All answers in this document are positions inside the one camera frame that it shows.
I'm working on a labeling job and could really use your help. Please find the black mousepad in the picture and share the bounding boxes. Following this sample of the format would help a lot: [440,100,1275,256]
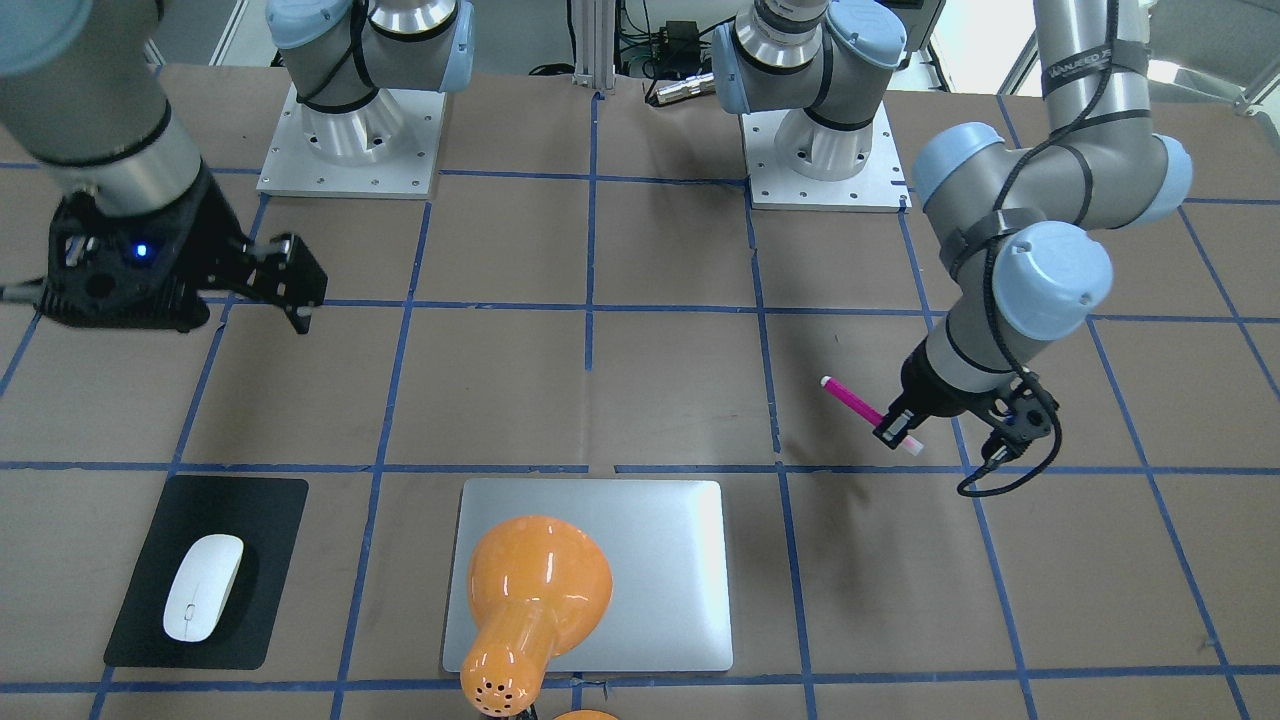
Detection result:
[104,475,308,670]

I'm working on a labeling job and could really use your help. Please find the aluminium frame post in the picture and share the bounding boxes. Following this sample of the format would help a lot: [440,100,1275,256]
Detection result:
[570,0,620,94]

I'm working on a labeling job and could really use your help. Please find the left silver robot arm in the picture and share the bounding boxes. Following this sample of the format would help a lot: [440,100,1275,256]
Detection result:
[710,1,1193,456]

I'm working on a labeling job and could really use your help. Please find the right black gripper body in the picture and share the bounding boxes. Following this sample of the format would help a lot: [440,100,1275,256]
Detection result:
[45,167,273,331]

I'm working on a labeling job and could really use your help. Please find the white computer mouse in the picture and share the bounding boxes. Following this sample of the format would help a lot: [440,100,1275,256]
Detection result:
[163,533,244,643]

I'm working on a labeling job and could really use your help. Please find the orange desk lamp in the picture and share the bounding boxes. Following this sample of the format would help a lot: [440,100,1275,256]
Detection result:
[460,515,614,719]

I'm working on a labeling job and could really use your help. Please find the grey closed laptop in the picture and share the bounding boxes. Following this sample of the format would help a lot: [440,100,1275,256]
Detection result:
[442,477,733,673]

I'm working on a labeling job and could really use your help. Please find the pink highlighter pen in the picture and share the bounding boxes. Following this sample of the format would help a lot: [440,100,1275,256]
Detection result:
[819,375,925,456]

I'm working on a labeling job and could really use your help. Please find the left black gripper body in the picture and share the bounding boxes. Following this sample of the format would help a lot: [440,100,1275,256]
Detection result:
[873,355,1011,448]

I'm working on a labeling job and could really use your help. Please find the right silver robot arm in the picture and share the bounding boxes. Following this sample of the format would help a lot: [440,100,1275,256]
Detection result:
[3,1,475,334]

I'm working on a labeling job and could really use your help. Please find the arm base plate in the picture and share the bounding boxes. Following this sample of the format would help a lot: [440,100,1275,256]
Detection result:
[257,88,448,200]
[739,104,911,213]

